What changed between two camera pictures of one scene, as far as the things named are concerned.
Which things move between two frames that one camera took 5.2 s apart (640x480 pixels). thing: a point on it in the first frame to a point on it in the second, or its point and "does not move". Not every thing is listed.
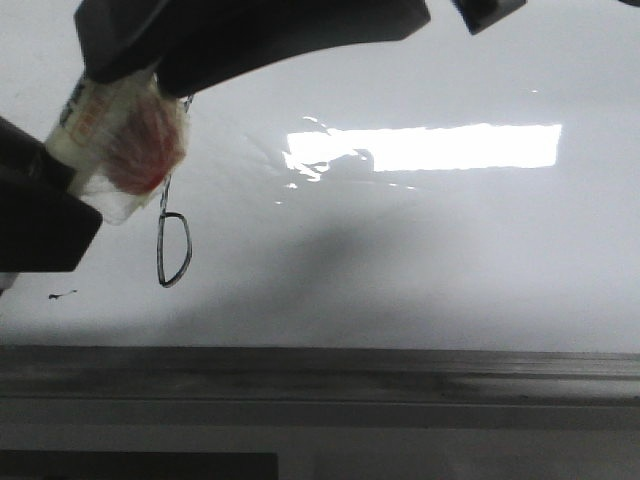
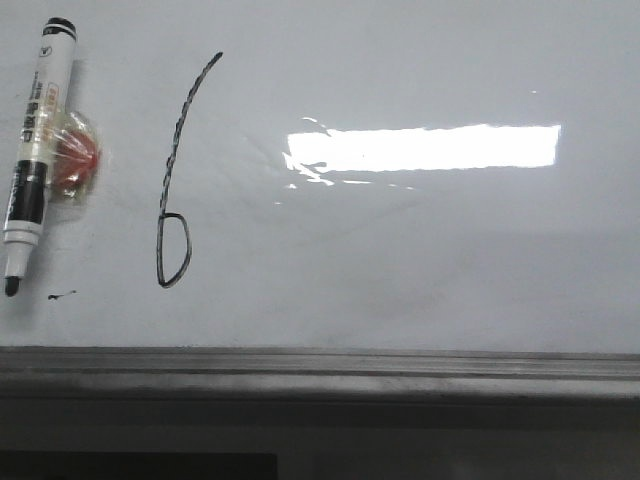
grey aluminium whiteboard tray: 213,371 does not move
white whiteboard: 449,192 does not move
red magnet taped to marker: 142,133 to 76,155
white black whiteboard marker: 121,139 to 29,191
